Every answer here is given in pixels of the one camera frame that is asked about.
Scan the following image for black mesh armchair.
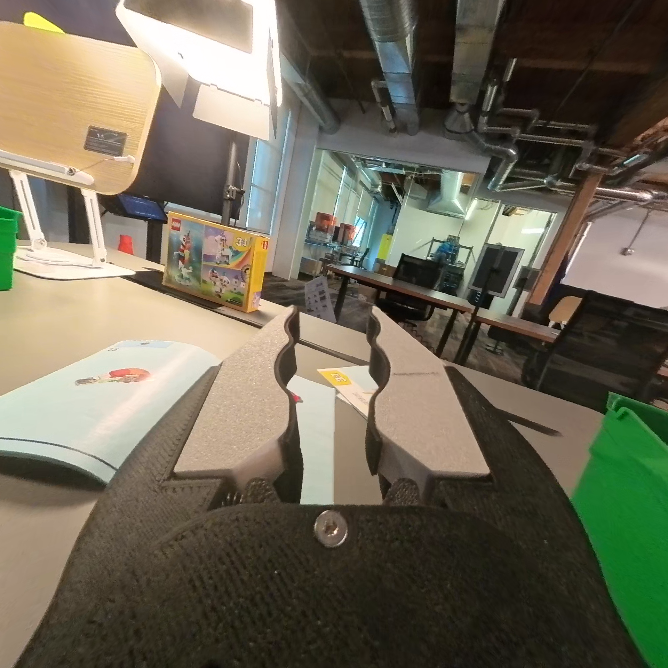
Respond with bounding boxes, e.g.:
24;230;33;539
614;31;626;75
522;289;668;405

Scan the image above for silver extractor hood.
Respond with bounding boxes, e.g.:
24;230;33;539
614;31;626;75
427;172;473;217

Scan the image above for open pale blue instruction booklet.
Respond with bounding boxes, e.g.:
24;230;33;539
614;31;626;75
0;340;336;504

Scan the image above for small blue monitor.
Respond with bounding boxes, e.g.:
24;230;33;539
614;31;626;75
116;194;164;222

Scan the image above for small closed instruction booklet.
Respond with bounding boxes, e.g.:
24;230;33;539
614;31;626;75
317;365;384;421

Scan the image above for long wooden table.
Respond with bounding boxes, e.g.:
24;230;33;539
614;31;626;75
326;263;476;366

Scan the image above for yellow lego set box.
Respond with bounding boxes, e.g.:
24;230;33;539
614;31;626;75
163;211;271;313

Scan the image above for empty green plastic bin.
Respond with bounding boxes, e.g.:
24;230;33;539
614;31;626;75
571;392;668;668

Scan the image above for black table divider strip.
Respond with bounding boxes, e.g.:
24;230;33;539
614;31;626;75
125;269;563;438

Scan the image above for black screen on stand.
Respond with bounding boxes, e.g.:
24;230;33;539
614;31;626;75
467;242;525;299

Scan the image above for yellow object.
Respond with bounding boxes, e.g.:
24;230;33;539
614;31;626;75
23;11;66;34

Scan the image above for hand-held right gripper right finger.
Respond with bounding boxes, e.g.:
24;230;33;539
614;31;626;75
365;305;493;503

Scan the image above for wooden beam post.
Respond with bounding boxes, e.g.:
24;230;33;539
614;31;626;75
527;172;606;306

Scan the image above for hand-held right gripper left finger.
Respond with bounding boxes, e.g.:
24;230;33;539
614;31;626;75
174;305;304;504

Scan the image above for bright studio light panel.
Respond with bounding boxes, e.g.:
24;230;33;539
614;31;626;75
116;0;285;225

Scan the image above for wooden chair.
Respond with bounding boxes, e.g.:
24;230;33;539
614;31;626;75
548;296;582;329

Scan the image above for printed paper sign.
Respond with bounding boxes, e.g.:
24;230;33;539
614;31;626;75
304;276;337;323

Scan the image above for green plastic bin with bricks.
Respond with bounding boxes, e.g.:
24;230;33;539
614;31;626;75
0;206;19;291

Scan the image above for black office chair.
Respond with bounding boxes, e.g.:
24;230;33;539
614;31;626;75
376;253;444;321

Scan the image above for grey ceiling pipes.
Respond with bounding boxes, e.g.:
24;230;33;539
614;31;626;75
475;73;668;204

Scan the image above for silver ceiling duct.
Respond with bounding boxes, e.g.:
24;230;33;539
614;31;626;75
360;0;419;134
449;0;508;131

